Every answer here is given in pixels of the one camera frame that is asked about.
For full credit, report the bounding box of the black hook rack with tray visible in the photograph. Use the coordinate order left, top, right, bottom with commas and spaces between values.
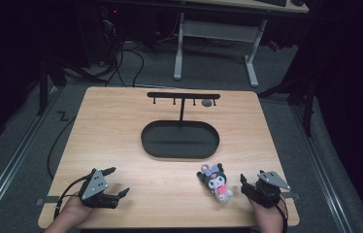
140, 91, 221, 160

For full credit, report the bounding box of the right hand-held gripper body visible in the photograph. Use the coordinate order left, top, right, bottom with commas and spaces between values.
243, 170, 292, 209

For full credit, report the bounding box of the person's left hand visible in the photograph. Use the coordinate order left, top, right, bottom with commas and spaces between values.
60, 192, 94, 227

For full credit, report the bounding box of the white frame desk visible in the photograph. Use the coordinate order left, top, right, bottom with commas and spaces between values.
173, 0, 310, 88

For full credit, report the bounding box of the black keyboard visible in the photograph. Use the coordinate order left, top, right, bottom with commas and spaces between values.
255, 0, 288, 8

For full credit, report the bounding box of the bundle of black cables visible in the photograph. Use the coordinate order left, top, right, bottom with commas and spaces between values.
98, 6, 146, 88

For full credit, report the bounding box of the person's right hand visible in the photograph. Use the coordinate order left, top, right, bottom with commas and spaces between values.
248, 194, 288, 233

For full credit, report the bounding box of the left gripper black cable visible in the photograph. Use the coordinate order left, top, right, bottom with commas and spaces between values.
53, 174, 92, 220

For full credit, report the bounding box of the black plush doll keychain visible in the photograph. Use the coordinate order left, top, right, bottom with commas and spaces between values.
196, 162, 234, 204

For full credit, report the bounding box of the black metal stand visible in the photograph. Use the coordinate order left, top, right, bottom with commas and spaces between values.
257, 74, 316, 138
36, 54, 106, 117

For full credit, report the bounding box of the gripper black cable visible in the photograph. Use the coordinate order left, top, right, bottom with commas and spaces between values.
275, 195, 290, 233
53, 174, 92, 220

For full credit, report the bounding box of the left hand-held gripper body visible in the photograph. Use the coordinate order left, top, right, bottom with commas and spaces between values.
78, 168, 120, 210

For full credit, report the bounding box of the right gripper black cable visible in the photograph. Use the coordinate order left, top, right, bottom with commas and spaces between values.
275, 195, 290, 233

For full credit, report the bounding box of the black floor cable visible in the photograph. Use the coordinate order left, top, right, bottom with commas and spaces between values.
47, 110, 78, 181

